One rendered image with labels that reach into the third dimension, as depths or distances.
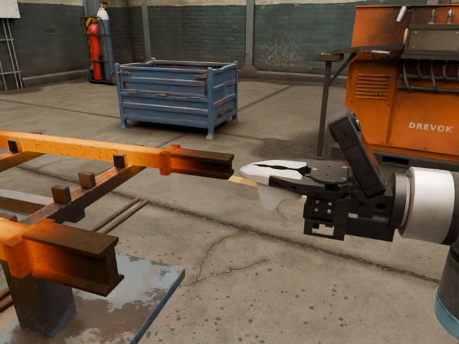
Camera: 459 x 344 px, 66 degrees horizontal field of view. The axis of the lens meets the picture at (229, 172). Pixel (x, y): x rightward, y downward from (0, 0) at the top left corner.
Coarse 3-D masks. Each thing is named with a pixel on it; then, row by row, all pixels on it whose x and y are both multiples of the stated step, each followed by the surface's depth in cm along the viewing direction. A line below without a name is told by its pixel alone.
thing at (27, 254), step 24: (0, 240) 32; (24, 240) 31; (48, 240) 30; (72, 240) 30; (96, 240) 30; (24, 264) 31; (48, 264) 32; (72, 264) 31; (96, 264) 30; (96, 288) 30
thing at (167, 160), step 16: (0, 144) 62; (32, 144) 60; (48, 144) 58; (64, 144) 57; (80, 144) 57; (96, 144) 57; (112, 144) 57; (112, 160) 56; (128, 160) 55; (144, 160) 54; (160, 160) 52; (176, 160) 53; (192, 160) 52; (208, 160) 50; (224, 160) 49; (208, 176) 51; (224, 176) 50
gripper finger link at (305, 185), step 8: (272, 176) 46; (280, 176) 46; (304, 176) 46; (272, 184) 46; (280, 184) 46; (288, 184) 44; (296, 184) 44; (304, 184) 44; (312, 184) 44; (320, 184) 44; (328, 184) 44; (296, 192) 44; (304, 192) 44; (312, 192) 44; (320, 192) 43
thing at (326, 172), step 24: (312, 168) 47; (336, 168) 47; (336, 192) 44; (360, 192) 45; (384, 192) 44; (312, 216) 47; (336, 216) 45; (360, 216) 46; (384, 216) 45; (384, 240) 46
